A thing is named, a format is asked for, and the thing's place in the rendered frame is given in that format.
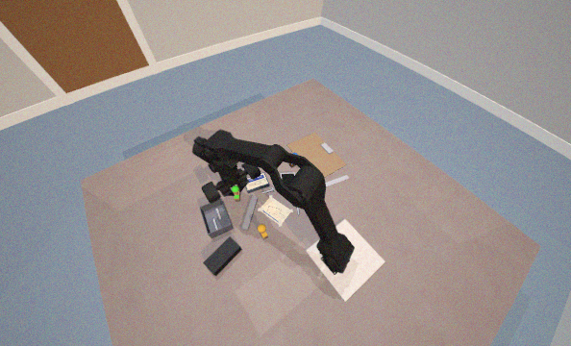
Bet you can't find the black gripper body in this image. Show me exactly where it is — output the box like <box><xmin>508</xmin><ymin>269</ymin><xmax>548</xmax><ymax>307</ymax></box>
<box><xmin>202</xmin><ymin>163</ymin><xmax>261</xmax><ymax>204</ymax></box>

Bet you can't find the cream rectangular tin with blue label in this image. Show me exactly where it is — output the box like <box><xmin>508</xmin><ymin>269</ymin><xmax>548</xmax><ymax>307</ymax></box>
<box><xmin>245</xmin><ymin>172</ymin><xmax>269</xmax><ymax>193</ymax></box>

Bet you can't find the cream paper card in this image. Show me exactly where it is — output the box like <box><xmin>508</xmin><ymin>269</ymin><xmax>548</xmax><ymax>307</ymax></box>
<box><xmin>258</xmin><ymin>195</ymin><xmax>293</xmax><ymax>227</ymax></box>

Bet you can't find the white flat bar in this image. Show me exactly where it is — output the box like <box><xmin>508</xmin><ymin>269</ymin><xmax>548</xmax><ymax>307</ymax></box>
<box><xmin>326</xmin><ymin>175</ymin><xmax>350</xmax><ymax>187</ymax></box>

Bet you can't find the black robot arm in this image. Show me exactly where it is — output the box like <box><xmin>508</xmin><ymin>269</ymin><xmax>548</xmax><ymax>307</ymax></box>
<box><xmin>192</xmin><ymin>129</ymin><xmax>355</xmax><ymax>275</ymax></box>

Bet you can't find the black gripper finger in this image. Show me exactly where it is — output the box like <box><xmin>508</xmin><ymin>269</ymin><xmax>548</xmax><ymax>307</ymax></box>
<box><xmin>221</xmin><ymin>189</ymin><xmax>234</xmax><ymax>197</ymax></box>
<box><xmin>237</xmin><ymin>179</ymin><xmax>249</xmax><ymax>192</ymax></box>

